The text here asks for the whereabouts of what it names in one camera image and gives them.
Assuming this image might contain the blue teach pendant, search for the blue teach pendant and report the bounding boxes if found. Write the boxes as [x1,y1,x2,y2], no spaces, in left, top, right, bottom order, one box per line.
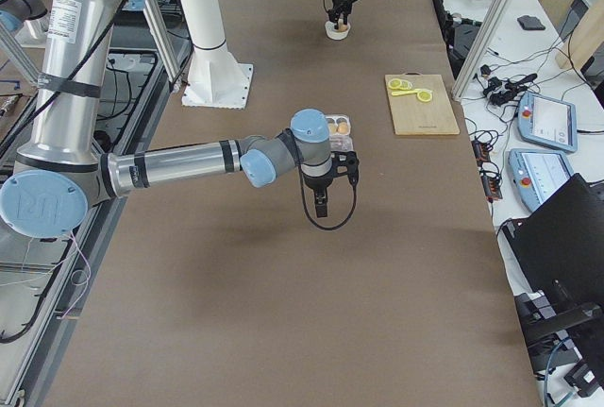
[508,148,574,212]
[517,92,578,153]

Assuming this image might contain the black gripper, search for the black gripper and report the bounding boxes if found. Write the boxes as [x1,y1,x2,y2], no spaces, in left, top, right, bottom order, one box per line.
[304,174,331,217]
[327,0,352,27]

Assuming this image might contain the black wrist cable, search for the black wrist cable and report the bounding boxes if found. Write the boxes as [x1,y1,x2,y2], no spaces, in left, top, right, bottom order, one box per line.
[299,175,358,232]

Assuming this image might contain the black monitor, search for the black monitor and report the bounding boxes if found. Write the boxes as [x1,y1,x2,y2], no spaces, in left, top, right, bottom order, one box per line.
[504,174,603,378]

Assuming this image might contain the clear plastic egg box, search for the clear plastic egg box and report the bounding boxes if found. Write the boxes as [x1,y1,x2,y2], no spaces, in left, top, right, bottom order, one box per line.
[326,114,354,152]

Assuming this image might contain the white bowl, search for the white bowl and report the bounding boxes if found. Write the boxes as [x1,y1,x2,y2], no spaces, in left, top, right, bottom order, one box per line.
[325,21,350,41]

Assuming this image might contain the white pillar with base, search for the white pillar with base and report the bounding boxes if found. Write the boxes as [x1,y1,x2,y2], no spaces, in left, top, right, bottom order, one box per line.
[180,0,253,110]

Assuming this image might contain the aluminium frame post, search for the aluminium frame post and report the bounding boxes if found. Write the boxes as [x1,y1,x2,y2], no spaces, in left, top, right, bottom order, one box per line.
[451,0,512,101]

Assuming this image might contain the wooden cutting board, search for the wooden cutting board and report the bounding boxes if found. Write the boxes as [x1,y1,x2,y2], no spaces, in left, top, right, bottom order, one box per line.
[384,74,460,137]

